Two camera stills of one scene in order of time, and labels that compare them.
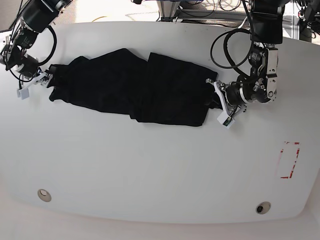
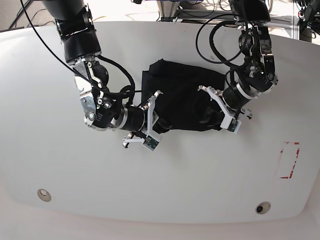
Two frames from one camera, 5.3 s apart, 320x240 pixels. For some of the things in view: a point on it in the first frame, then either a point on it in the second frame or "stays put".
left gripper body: x=44 y=78 to x=139 y=119
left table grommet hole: x=44 y=195 stays put
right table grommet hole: x=263 y=207 stays put
